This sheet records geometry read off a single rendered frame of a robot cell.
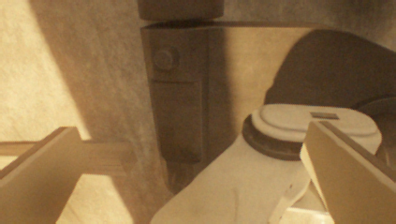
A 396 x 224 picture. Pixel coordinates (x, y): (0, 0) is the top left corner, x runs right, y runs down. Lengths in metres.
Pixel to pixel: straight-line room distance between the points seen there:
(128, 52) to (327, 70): 0.57
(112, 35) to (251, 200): 0.63
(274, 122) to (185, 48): 0.22
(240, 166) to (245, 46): 0.25
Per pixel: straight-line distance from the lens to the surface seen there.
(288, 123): 0.35
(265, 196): 0.29
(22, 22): 0.97
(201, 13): 0.44
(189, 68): 0.43
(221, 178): 0.30
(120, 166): 0.88
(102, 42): 0.77
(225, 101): 0.49
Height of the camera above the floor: 0.61
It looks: 59 degrees down
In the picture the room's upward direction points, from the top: 158 degrees counter-clockwise
